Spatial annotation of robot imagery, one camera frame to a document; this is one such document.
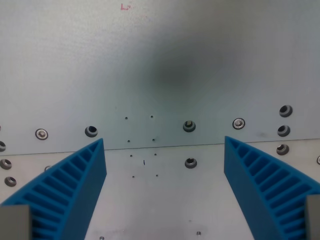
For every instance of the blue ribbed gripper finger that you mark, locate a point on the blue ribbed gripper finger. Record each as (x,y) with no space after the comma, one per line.
(260,190)
(75,190)

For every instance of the silver hex socket screw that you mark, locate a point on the silver hex socket screw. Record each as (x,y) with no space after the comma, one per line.
(41,134)
(238,123)

